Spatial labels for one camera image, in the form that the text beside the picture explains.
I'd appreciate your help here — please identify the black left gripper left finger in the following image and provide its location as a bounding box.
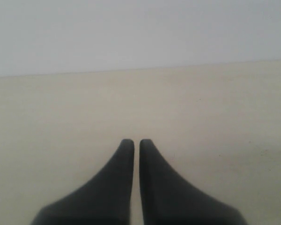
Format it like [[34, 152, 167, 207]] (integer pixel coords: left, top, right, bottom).
[[31, 139, 134, 225]]

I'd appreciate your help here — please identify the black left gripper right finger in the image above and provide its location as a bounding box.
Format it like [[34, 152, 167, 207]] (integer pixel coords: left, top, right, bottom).
[[139, 139, 247, 225]]

